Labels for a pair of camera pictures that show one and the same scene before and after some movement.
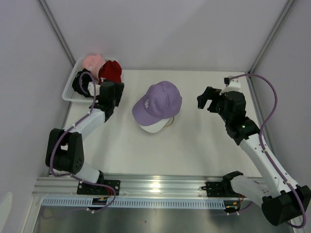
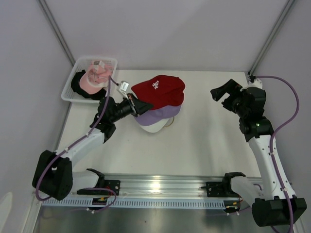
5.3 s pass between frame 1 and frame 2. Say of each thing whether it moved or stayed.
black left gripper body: moved
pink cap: moved
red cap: moved
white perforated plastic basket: stayed
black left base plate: stayed
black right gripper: moved
